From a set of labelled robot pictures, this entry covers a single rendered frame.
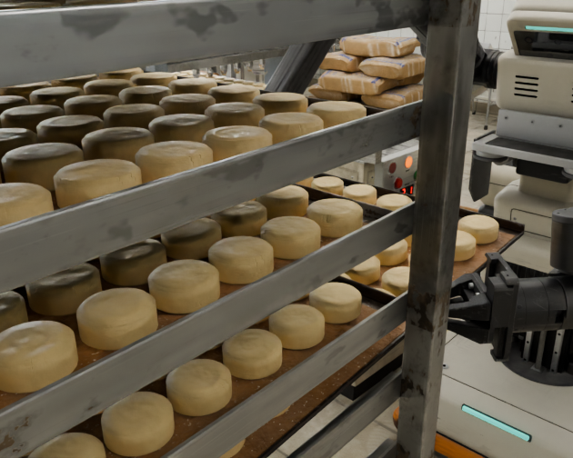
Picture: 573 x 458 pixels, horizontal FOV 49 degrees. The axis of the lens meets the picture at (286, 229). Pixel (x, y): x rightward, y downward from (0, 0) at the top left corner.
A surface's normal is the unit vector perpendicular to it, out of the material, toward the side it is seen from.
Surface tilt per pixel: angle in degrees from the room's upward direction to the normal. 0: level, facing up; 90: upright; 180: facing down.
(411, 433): 90
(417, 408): 90
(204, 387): 0
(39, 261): 90
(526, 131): 91
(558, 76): 99
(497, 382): 1
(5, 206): 0
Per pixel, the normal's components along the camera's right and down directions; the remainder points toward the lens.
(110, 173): -0.01, -0.92
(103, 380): 0.74, 0.26
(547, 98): -0.66, 0.43
